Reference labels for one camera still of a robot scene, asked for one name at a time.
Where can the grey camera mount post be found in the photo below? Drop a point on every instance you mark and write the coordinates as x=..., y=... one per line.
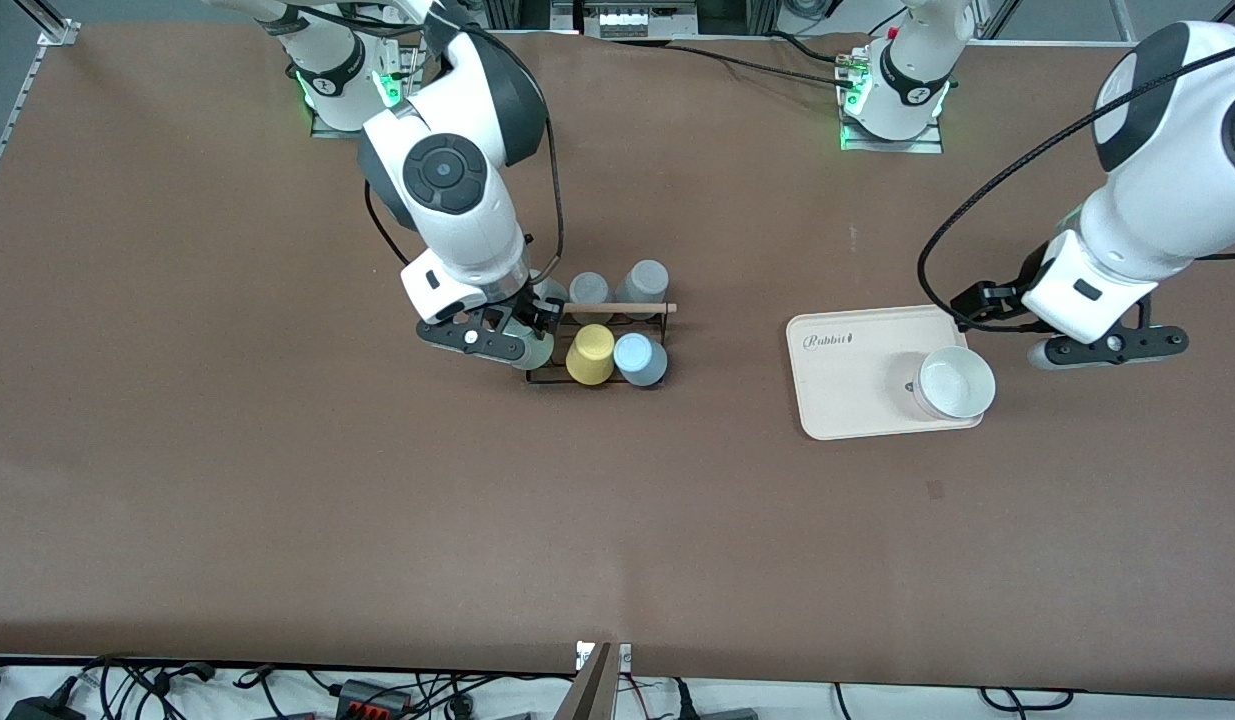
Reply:
x=589, y=690

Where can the grey cup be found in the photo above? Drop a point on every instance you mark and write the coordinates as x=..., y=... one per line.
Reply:
x=643, y=285
x=589, y=288
x=553, y=291

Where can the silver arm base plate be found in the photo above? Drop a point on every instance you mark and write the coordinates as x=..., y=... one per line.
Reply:
x=892, y=145
x=322, y=125

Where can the mint green cup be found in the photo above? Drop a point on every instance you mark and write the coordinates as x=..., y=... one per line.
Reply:
x=537, y=352

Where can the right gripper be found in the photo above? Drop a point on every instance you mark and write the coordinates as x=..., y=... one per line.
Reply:
x=526, y=309

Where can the white power strip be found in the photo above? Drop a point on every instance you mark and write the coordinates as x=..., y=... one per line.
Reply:
x=625, y=20

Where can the yellow cup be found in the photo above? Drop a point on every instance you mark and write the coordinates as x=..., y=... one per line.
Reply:
x=589, y=354

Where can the light blue cup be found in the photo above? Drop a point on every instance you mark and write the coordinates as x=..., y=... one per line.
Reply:
x=637, y=360

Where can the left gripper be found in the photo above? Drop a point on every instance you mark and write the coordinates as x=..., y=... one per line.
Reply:
x=1017, y=296

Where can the red black connector block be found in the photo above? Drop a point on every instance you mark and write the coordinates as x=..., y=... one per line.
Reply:
x=372, y=698

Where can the black power adapter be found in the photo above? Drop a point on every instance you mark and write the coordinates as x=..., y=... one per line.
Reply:
x=42, y=708

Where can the white bowl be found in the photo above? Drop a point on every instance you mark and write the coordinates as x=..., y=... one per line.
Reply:
x=957, y=382

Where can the aluminium table edge rail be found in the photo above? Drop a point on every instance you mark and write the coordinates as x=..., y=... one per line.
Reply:
x=17, y=110

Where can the beige plastic tray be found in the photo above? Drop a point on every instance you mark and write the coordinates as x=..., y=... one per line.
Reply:
x=857, y=400

